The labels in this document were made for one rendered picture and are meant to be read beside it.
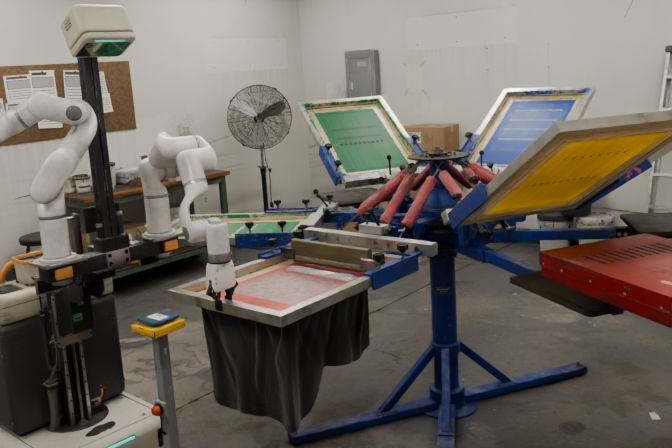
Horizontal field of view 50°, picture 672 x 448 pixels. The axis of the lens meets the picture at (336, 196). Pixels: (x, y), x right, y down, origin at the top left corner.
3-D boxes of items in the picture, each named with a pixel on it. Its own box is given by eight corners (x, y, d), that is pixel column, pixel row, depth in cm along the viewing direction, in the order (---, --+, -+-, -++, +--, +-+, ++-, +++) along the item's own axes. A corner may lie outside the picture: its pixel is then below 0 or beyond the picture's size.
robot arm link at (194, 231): (202, 185, 263) (218, 240, 258) (168, 191, 256) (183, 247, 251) (209, 177, 256) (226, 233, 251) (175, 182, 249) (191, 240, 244)
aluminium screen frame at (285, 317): (281, 327, 232) (280, 316, 231) (167, 299, 269) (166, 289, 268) (417, 266, 291) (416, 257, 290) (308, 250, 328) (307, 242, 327)
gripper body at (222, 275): (223, 252, 255) (226, 283, 257) (200, 259, 247) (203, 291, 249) (237, 255, 250) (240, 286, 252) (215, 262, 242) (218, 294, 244)
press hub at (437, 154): (461, 431, 349) (452, 153, 325) (395, 411, 374) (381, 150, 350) (499, 400, 378) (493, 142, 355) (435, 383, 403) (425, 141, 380)
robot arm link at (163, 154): (153, 120, 262) (201, 115, 273) (130, 165, 292) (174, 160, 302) (164, 155, 259) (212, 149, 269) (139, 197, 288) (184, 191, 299)
